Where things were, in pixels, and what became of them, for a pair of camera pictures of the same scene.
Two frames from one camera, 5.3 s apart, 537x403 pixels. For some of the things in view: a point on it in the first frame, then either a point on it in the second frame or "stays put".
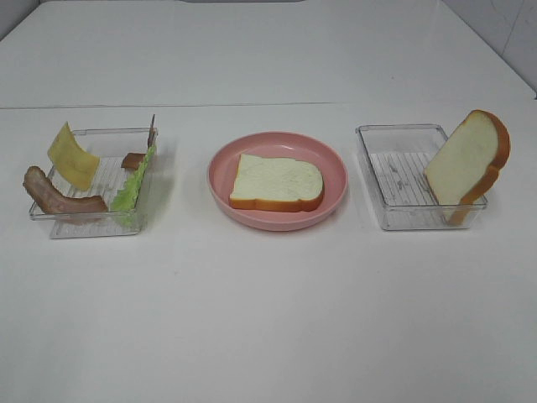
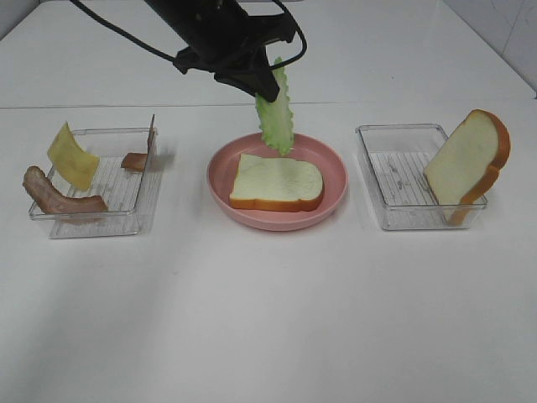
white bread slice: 277,183 stays put
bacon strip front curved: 52,202 stays put
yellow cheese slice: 72,162 stays put
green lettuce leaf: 123,204 to 275,117
